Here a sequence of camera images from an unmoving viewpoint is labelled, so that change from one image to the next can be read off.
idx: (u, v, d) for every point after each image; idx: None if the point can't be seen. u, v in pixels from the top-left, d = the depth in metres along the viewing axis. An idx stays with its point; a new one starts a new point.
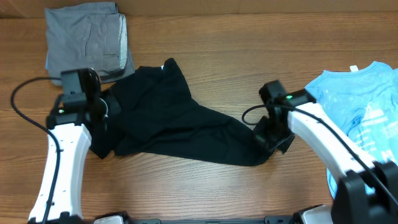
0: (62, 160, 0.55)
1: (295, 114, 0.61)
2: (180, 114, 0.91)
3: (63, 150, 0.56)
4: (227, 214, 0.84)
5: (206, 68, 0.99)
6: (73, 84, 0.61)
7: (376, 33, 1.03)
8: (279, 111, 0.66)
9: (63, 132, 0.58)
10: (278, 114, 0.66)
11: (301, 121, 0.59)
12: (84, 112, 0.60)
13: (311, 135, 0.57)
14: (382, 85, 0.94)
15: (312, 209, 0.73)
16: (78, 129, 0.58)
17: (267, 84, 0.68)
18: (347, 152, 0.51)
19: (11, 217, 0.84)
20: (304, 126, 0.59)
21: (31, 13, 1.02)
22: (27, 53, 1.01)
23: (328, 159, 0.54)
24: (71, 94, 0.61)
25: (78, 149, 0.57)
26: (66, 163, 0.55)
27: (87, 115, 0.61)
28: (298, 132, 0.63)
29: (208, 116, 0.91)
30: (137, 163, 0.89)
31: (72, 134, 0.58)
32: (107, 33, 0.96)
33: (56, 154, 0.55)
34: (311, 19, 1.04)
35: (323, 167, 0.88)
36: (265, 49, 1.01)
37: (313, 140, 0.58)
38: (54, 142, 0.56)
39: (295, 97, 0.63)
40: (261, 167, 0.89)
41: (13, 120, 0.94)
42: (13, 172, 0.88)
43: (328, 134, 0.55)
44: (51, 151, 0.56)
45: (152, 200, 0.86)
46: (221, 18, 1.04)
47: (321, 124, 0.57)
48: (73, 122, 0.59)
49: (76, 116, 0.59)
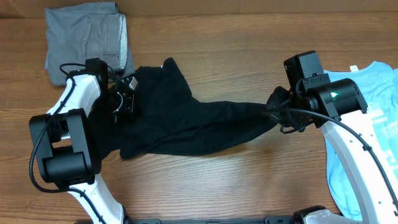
0: (74, 93, 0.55)
1: (339, 130, 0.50)
2: (181, 114, 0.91)
3: (77, 85, 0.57)
4: (227, 214, 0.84)
5: (206, 68, 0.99)
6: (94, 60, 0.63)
7: (375, 34, 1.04)
8: (315, 105, 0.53)
9: (79, 77, 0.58)
10: (313, 109, 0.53)
11: (344, 141, 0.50)
12: (96, 72, 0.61)
13: (350, 160, 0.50)
14: (381, 85, 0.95)
15: (316, 216, 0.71)
16: (91, 77, 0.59)
17: (301, 56, 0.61)
18: (392, 201, 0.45)
19: (10, 217, 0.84)
20: (344, 146, 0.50)
21: (31, 12, 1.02)
22: (28, 53, 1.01)
23: (362, 193, 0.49)
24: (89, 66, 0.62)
25: (89, 90, 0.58)
26: (78, 91, 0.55)
27: (100, 76, 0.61)
28: (330, 140, 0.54)
29: (211, 114, 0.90)
30: (137, 163, 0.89)
31: (87, 78, 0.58)
32: (107, 33, 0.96)
33: (71, 86, 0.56)
34: (311, 19, 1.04)
35: (323, 167, 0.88)
36: (265, 49, 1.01)
37: (349, 163, 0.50)
38: (71, 79, 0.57)
39: (342, 95, 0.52)
40: (262, 167, 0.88)
41: (13, 120, 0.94)
42: (13, 172, 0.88)
43: (372, 167, 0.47)
44: (68, 86, 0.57)
45: (152, 200, 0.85)
46: (221, 18, 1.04)
47: (369, 152, 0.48)
48: (89, 74, 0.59)
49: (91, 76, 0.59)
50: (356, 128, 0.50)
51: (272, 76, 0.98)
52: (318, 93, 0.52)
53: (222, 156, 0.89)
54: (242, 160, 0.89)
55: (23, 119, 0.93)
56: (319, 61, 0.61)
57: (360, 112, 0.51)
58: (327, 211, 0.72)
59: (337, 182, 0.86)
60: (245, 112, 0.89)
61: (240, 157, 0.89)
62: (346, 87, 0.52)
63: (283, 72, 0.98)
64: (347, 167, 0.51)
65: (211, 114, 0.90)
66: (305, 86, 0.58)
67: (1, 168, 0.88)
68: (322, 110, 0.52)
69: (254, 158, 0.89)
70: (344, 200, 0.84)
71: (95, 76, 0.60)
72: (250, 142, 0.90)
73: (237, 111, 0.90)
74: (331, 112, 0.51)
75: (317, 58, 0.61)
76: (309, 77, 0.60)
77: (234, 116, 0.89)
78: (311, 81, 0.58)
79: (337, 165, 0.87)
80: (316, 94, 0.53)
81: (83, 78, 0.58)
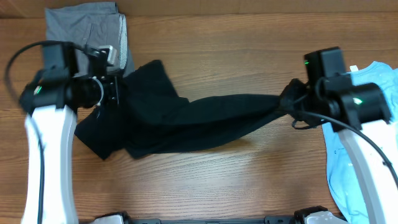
0: (46, 157, 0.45)
1: (360, 141, 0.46)
2: (176, 110, 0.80)
3: (46, 145, 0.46)
4: (227, 214, 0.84)
5: (206, 68, 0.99)
6: (56, 57, 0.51)
7: (375, 34, 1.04)
8: (336, 109, 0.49)
9: (45, 120, 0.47)
10: (334, 114, 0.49)
11: (362, 154, 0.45)
12: (64, 87, 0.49)
13: (365, 173, 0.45)
14: (382, 85, 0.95)
15: (318, 218, 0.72)
16: (61, 115, 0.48)
17: (323, 51, 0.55)
18: None
19: (11, 217, 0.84)
20: (361, 158, 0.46)
21: (31, 13, 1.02)
22: (28, 53, 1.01)
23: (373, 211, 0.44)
24: (53, 68, 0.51)
25: (64, 140, 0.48)
26: (51, 155, 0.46)
27: (69, 91, 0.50)
28: (345, 147, 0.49)
29: (208, 113, 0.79)
30: (137, 163, 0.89)
31: (51, 117, 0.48)
32: (107, 33, 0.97)
33: (39, 149, 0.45)
34: (311, 19, 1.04)
35: (323, 167, 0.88)
36: (265, 49, 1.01)
37: (363, 178, 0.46)
38: (33, 126, 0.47)
39: (368, 101, 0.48)
40: (262, 167, 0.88)
41: (13, 120, 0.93)
42: (13, 173, 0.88)
43: (392, 184, 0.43)
44: (32, 139, 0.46)
45: (152, 200, 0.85)
46: (222, 18, 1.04)
47: (388, 168, 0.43)
48: (56, 106, 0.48)
49: (57, 98, 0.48)
50: (376, 141, 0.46)
51: (272, 76, 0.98)
52: (339, 96, 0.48)
53: (222, 156, 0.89)
54: (242, 160, 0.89)
55: (23, 119, 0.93)
56: (341, 59, 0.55)
57: (385, 123, 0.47)
58: (329, 214, 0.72)
59: (337, 182, 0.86)
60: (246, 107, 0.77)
61: (240, 157, 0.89)
62: (371, 92, 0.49)
63: (283, 72, 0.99)
64: (360, 179, 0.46)
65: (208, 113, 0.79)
66: (327, 86, 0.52)
67: (1, 168, 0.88)
68: (342, 117, 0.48)
69: (254, 158, 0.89)
70: (344, 200, 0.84)
71: (60, 93, 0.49)
72: (250, 142, 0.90)
73: (236, 106, 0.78)
74: (353, 121, 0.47)
75: (340, 55, 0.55)
76: (330, 76, 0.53)
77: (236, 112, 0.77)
78: (334, 81, 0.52)
79: (337, 165, 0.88)
80: (337, 97, 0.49)
81: (51, 124, 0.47)
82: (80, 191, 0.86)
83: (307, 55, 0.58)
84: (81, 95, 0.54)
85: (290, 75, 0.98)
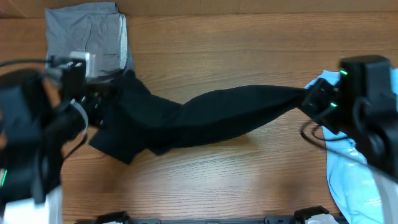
0: None
1: None
2: (175, 109, 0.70)
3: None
4: (227, 214, 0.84)
5: (206, 68, 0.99)
6: (18, 108, 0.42)
7: (375, 34, 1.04)
8: (379, 145, 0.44)
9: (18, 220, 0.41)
10: (378, 152, 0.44)
11: None
12: (38, 158, 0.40)
13: None
14: None
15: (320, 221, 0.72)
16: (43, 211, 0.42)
17: (370, 67, 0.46)
18: None
19: None
20: None
21: (31, 13, 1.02)
22: (28, 53, 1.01)
23: None
24: (15, 124, 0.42)
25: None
26: None
27: (45, 163, 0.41)
28: None
29: (217, 109, 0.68)
30: (137, 163, 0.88)
31: (28, 215, 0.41)
32: (107, 33, 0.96)
33: None
34: (311, 19, 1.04)
35: (323, 167, 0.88)
36: (265, 49, 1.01)
37: None
38: None
39: None
40: (262, 167, 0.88)
41: None
42: None
43: None
44: None
45: (152, 200, 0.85)
46: (222, 18, 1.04)
47: None
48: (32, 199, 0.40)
49: (30, 175, 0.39)
50: None
51: (272, 76, 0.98)
52: (384, 130, 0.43)
53: (222, 156, 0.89)
54: (242, 160, 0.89)
55: None
56: (388, 75, 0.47)
57: None
58: (331, 218, 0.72)
59: (337, 182, 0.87)
60: (257, 102, 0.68)
61: (240, 157, 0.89)
62: None
63: (283, 72, 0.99)
64: None
65: (211, 109, 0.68)
66: (367, 111, 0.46)
67: None
68: (383, 163, 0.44)
69: (254, 158, 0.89)
70: (344, 201, 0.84)
71: (33, 172, 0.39)
72: (250, 142, 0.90)
73: (245, 99, 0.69)
74: None
75: (387, 70, 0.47)
76: (374, 97, 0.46)
77: (252, 108, 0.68)
78: (376, 104, 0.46)
79: (337, 165, 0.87)
80: (380, 131, 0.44)
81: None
82: (80, 191, 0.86)
83: (347, 63, 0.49)
84: (58, 147, 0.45)
85: (290, 75, 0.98)
